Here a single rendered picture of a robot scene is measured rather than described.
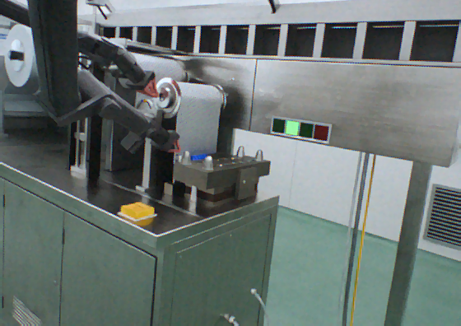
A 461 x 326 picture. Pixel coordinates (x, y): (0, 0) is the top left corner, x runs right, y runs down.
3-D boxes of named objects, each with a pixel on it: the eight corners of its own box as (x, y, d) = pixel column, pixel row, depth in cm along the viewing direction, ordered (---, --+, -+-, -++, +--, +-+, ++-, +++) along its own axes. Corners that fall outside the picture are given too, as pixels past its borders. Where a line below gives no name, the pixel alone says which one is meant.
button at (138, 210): (120, 213, 111) (120, 206, 110) (139, 208, 116) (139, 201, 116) (135, 220, 107) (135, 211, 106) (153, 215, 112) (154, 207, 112)
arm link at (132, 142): (153, 129, 112) (134, 110, 113) (127, 156, 112) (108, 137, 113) (164, 133, 124) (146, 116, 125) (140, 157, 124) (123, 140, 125)
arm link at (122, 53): (111, 61, 116) (125, 49, 116) (106, 53, 121) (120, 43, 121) (126, 76, 120) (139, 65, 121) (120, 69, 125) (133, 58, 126)
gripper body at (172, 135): (172, 151, 126) (158, 141, 120) (152, 146, 131) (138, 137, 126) (180, 135, 128) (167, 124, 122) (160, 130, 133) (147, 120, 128)
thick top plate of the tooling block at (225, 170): (172, 179, 130) (174, 162, 129) (239, 167, 162) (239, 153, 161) (206, 189, 121) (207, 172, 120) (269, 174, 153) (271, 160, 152)
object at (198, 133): (173, 164, 135) (177, 114, 132) (214, 158, 154) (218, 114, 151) (174, 164, 134) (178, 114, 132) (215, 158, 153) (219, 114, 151)
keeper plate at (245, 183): (234, 198, 135) (237, 169, 133) (249, 193, 143) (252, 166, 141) (239, 200, 133) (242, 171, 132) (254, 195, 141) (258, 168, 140)
